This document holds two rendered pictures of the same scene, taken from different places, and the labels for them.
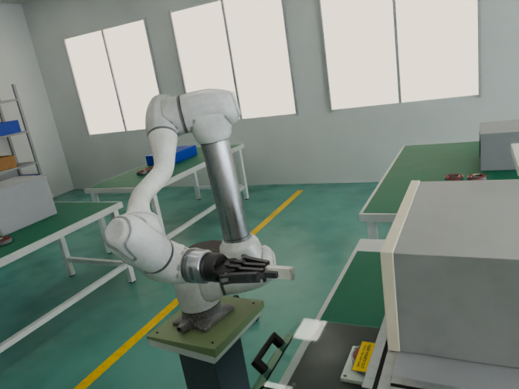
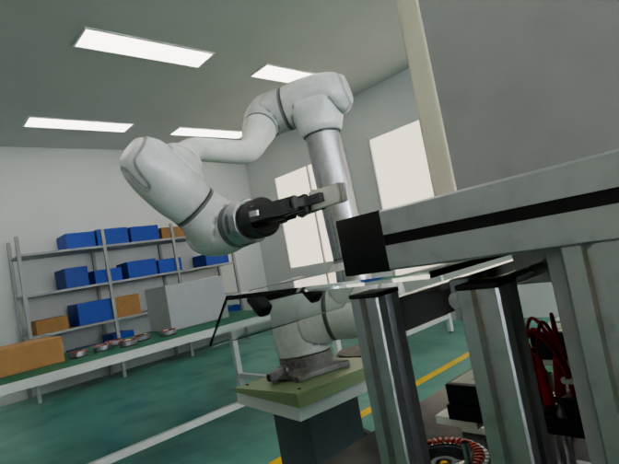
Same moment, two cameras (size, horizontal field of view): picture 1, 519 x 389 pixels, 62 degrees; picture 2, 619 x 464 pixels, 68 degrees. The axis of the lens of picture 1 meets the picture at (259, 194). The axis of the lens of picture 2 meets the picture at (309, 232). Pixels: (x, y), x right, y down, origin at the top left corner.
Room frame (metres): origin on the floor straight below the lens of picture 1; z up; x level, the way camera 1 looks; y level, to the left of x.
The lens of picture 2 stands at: (0.25, -0.22, 1.09)
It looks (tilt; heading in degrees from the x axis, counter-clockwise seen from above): 3 degrees up; 19
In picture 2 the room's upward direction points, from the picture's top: 10 degrees counter-clockwise
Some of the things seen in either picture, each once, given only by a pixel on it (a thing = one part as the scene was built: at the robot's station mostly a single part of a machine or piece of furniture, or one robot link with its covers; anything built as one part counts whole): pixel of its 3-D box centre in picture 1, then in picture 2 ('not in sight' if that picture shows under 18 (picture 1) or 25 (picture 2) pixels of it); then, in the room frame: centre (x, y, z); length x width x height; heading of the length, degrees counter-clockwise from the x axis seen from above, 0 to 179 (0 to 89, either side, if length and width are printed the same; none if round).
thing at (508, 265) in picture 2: not in sight; (526, 267); (0.91, -0.28, 1.03); 0.62 x 0.01 x 0.03; 152
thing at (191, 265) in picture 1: (200, 266); (245, 222); (1.06, 0.18, 1.18); 0.09 x 0.06 x 0.09; 152
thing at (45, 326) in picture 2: not in sight; (48, 325); (4.66, 4.94, 0.87); 0.40 x 0.36 x 0.17; 62
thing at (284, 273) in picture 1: (279, 273); (325, 196); (0.95, -0.02, 1.18); 0.07 x 0.01 x 0.03; 62
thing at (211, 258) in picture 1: (224, 268); (268, 214); (1.02, 0.12, 1.18); 0.09 x 0.08 x 0.07; 62
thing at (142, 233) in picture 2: not in sight; (139, 235); (5.83, 4.31, 1.89); 0.42 x 0.42 x 0.22; 62
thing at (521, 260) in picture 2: not in sight; (547, 258); (0.77, -0.28, 1.05); 0.06 x 0.04 x 0.04; 152
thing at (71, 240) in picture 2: not in sight; (75, 242); (5.06, 4.72, 1.88); 0.42 x 0.36 x 0.21; 62
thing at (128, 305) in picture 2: not in sight; (122, 306); (5.48, 4.51, 0.92); 0.40 x 0.36 x 0.28; 62
